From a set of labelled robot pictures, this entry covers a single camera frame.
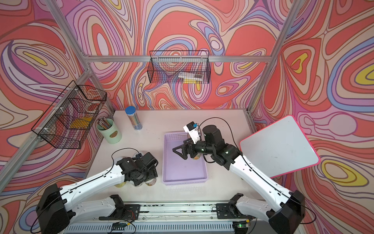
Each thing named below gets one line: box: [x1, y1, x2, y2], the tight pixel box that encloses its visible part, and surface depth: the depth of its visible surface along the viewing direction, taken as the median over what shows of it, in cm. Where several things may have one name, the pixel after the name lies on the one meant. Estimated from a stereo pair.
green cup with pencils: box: [96, 116, 123, 144], surface depth 95 cm
